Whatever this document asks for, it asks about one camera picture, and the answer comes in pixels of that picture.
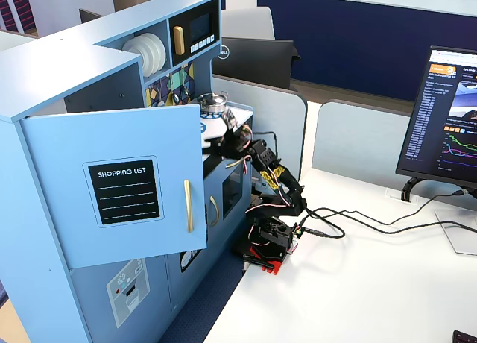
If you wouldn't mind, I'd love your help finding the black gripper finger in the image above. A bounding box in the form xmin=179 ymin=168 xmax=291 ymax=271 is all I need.
xmin=221 ymin=109 xmax=240 ymax=131
xmin=208 ymin=136 xmax=227 ymax=154

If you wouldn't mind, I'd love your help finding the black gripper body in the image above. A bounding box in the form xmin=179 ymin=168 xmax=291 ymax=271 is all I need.
xmin=221 ymin=125 xmax=257 ymax=161

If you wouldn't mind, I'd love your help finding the steel pot lid with knob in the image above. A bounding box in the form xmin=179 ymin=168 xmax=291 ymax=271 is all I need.
xmin=197 ymin=91 xmax=228 ymax=102

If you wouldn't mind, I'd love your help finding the steel toy pot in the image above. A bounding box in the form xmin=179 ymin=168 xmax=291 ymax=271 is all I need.
xmin=196 ymin=91 xmax=230 ymax=115

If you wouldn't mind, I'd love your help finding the grey desk divider panel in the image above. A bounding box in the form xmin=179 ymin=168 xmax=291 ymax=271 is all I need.
xmin=211 ymin=75 xmax=309 ymax=182
xmin=311 ymin=99 xmax=415 ymax=180

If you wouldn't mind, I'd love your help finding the black Dell monitor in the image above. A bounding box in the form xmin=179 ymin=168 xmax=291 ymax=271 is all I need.
xmin=211 ymin=36 xmax=301 ymax=91

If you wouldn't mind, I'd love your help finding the white toy plate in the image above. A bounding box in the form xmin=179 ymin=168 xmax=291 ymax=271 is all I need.
xmin=147 ymin=32 xmax=162 ymax=75
xmin=152 ymin=33 xmax=168 ymax=72
xmin=121 ymin=36 xmax=152 ymax=78
xmin=139 ymin=34 xmax=158 ymax=77

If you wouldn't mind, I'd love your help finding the black toy microwave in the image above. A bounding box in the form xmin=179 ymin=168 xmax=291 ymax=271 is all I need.
xmin=168 ymin=0 xmax=220 ymax=67

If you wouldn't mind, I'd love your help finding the blue door with shopping list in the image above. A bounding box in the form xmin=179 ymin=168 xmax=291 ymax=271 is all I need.
xmin=19 ymin=103 xmax=209 ymax=270

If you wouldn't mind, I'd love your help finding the black dish rack sticker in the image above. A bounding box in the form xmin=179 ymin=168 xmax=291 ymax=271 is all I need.
xmin=180 ymin=248 xmax=203 ymax=274

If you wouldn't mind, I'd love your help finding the red base clamp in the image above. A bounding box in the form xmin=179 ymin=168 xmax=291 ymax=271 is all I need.
xmin=241 ymin=245 xmax=297 ymax=277

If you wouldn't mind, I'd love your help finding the grey ice dispenser sticker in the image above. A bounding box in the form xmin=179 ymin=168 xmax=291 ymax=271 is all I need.
xmin=106 ymin=258 xmax=151 ymax=330

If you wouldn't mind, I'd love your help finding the light blue toy kitchen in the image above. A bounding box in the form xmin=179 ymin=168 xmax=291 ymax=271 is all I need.
xmin=0 ymin=0 xmax=255 ymax=343

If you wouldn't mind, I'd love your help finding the monitor with lit screen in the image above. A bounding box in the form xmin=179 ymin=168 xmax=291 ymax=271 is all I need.
xmin=394 ymin=45 xmax=477 ymax=192

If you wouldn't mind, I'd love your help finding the silver monitor stand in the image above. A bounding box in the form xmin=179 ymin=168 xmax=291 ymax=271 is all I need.
xmin=433 ymin=188 xmax=477 ymax=257

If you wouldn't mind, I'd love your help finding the black keyboard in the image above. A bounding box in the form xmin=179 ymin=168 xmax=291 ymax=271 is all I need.
xmin=452 ymin=329 xmax=477 ymax=343

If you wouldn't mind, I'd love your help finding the black cable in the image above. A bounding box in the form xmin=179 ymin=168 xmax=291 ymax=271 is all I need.
xmin=297 ymin=188 xmax=470 ymax=228
xmin=301 ymin=207 xmax=477 ymax=241

